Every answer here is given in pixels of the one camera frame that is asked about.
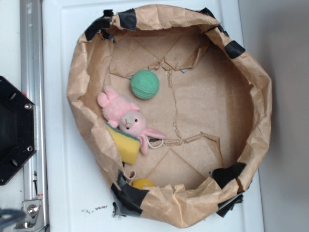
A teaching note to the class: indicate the pink plush bunny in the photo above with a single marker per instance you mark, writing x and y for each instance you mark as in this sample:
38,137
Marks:
124,114

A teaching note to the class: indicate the aluminium extrusion rail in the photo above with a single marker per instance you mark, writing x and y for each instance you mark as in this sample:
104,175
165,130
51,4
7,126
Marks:
32,83

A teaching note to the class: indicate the white tray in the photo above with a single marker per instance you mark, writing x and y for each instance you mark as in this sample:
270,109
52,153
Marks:
79,198

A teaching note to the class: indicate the green felt ball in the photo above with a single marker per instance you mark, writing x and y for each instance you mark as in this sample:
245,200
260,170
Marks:
144,84

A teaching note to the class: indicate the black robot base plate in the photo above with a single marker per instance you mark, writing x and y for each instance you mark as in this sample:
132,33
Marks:
17,131

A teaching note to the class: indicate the yellow plastic ball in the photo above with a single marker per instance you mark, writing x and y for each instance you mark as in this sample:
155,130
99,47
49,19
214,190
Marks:
142,183

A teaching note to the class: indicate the brown paper bag bin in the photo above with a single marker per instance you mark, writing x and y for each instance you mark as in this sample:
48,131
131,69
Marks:
214,104

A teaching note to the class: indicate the yellow green sponge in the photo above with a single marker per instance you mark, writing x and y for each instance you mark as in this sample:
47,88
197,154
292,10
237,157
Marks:
128,146

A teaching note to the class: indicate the metal corner bracket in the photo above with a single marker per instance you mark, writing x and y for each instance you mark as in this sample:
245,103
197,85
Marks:
34,220

